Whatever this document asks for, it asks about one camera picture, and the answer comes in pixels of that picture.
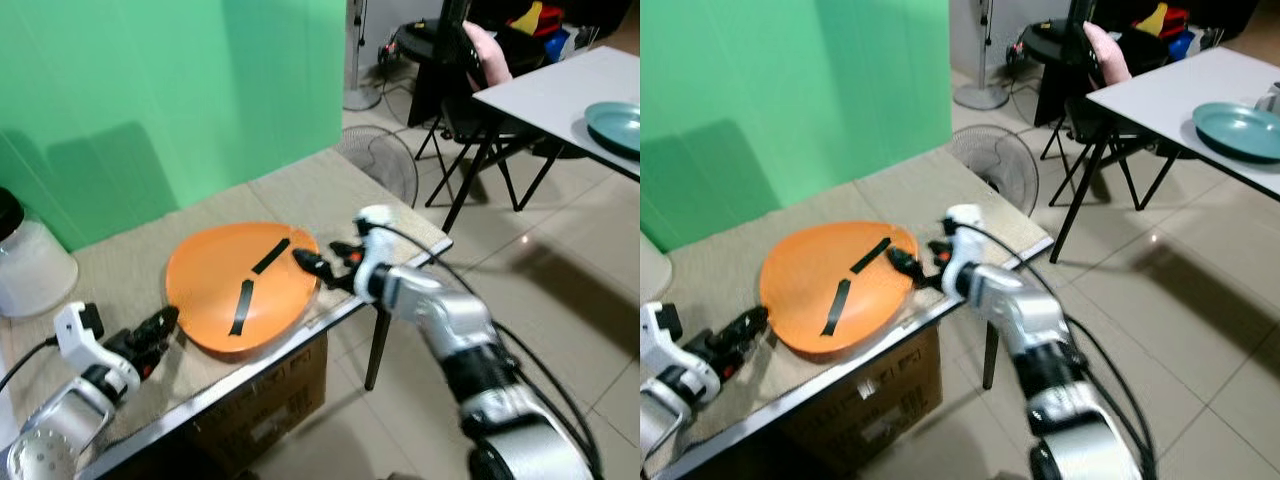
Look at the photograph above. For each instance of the white fan stand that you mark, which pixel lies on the white fan stand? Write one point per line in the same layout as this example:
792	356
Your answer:
980	92
360	92

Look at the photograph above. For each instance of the long black tape strip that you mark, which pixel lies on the long black tape strip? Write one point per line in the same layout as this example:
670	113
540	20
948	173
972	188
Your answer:
242	308
836	308

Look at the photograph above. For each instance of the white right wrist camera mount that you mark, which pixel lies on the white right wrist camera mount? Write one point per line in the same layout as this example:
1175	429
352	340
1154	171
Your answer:
376	240
966	240

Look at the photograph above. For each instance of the black chair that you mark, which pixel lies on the black chair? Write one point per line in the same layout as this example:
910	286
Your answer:
1060	80
440	70

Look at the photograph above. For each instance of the beige table cloth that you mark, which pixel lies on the beige table cloth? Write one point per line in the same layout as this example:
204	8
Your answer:
120	260
720	265

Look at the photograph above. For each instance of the white folding table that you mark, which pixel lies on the white folding table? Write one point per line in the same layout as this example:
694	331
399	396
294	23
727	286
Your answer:
560	90
1170	95

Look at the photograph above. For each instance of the pink cushion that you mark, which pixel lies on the pink cushion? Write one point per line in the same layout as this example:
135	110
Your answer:
490	55
1108	55

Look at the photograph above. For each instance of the blue container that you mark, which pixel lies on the blue container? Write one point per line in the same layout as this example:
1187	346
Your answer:
1182	44
558	44

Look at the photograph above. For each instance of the brown cardboard box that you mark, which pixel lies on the brown cardboard box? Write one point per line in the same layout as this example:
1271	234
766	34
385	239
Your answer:
880	400
270	400

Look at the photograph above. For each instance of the grey floor fan head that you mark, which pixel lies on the grey floor fan head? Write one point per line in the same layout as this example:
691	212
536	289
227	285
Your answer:
1000	168
385	165

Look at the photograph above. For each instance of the red and yellow toy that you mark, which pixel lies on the red and yellow toy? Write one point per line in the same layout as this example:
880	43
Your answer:
1160	20
535	20

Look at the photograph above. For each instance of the orange plastic plate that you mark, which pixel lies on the orange plastic plate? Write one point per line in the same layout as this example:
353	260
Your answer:
800	290
210	290

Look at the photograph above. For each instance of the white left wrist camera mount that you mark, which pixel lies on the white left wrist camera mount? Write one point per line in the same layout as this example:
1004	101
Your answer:
662	350
76	348

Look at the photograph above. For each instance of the short black tape strip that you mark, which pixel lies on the short black tape strip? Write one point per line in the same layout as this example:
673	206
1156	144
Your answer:
270	257
870	256

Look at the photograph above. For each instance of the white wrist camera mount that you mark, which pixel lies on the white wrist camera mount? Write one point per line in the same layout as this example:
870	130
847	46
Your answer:
966	240
76	348
376	240
662	350

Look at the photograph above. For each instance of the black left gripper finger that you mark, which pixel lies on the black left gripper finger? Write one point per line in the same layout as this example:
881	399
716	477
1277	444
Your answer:
162	344
158	322
750	346
746	322

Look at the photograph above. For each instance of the silver metal cup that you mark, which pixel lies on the silver metal cup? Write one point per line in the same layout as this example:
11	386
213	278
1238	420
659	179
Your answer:
1270	97

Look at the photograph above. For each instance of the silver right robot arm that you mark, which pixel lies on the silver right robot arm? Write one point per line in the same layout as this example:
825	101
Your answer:
460	340
1040	340

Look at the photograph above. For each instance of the green backdrop screen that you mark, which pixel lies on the green backdrop screen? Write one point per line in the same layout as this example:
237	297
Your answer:
170	90
790	90

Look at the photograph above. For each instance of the black metal table leg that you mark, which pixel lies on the black metal table leg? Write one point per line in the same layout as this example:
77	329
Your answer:
991	355
378	350

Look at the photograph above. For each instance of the clear jar with black lid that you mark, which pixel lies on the clear jar with black lid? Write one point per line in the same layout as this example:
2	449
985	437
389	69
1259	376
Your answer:
30	265

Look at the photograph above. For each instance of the teal plate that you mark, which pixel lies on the teal plate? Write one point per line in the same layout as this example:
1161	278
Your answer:
1240	130
615	125

